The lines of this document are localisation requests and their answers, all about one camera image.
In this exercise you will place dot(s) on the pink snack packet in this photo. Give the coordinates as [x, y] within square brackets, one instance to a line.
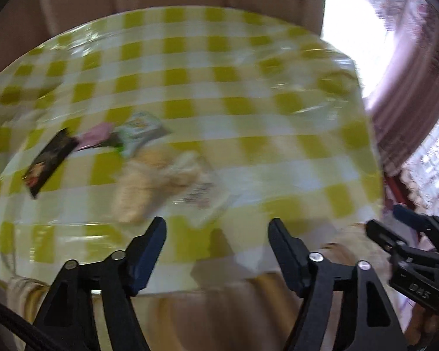
[95, 135]

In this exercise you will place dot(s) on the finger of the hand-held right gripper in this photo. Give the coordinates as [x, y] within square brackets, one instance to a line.
[391, 243]
[411, 215]

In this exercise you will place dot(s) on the yellow checkered tablecloth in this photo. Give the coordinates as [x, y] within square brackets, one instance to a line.
[241, 117]

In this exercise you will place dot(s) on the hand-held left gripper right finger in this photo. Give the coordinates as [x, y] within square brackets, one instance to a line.
[287, 256]

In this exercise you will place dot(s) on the person's right hand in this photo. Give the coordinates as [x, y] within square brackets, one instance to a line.
[428, 323]

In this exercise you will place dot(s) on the green and white snack packet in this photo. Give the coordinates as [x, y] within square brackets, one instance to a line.
[141, 131]

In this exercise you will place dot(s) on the red wooden furniture frame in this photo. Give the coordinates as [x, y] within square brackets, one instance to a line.
[395, 190]

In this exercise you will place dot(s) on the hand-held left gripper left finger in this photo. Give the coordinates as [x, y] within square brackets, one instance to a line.
[150, 252]

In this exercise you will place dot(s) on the pink striped curtain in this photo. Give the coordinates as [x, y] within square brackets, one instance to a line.
[413, 87]

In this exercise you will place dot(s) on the clear cracker packet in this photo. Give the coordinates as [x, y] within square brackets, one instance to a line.
[201, 190]

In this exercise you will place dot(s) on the beige cracker packet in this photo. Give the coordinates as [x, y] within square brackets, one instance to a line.
[142, 186]

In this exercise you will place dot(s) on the bright window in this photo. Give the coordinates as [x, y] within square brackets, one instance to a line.
[355, 18]

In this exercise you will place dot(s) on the beige striped table skirt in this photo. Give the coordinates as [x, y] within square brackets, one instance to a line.
[223, 314]

